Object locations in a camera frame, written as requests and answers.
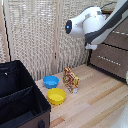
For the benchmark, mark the red yellow snack box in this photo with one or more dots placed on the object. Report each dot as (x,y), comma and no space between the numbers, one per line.
(71,80)

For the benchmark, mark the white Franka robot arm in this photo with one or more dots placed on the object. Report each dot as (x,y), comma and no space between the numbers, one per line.
(91,23)

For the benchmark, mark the yellow plastic bowl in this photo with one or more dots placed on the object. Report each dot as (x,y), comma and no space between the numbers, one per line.
(56,96)

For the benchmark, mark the beige woven folding screen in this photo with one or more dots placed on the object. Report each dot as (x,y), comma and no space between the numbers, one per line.
(33,33)

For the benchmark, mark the black fabric storage box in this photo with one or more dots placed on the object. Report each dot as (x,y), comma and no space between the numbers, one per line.
(18,100)

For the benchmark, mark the dark brown drawer cabinet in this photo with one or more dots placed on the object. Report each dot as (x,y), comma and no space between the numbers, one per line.
(110,56)

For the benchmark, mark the blue plastic bowl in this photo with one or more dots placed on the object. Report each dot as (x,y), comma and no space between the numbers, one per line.
(51,81)

